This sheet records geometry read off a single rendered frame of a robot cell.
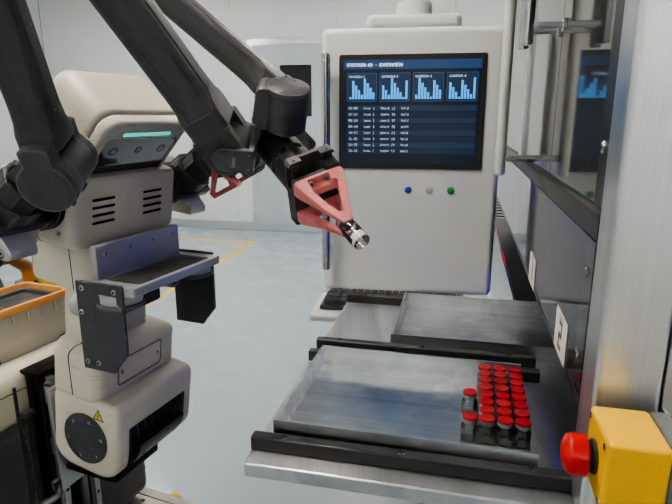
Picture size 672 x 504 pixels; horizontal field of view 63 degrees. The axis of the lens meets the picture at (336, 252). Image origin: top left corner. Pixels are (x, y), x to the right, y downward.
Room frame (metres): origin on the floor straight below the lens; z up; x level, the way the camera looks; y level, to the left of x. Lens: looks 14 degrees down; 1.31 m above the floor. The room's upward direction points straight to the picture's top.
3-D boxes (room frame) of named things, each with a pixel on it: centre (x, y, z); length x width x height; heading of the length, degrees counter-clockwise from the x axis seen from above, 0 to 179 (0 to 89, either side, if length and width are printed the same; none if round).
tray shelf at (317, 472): (0.91, -0.19, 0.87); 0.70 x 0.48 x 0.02; 167
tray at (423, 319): (1.06, -0.30, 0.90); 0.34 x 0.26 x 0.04; 77
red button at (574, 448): (0.47, -0.24, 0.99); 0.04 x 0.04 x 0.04; 77
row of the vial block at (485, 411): (0.73, -0.22, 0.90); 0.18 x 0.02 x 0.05; 166
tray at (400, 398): (0.76, -0.11, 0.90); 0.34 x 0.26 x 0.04; 76
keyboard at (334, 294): (1.46, -0.16, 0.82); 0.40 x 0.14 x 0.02; 82
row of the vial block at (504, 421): (0.72, -0.24, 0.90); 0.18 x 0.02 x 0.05; 166
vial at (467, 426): (0.66, -0.18, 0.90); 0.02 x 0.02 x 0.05
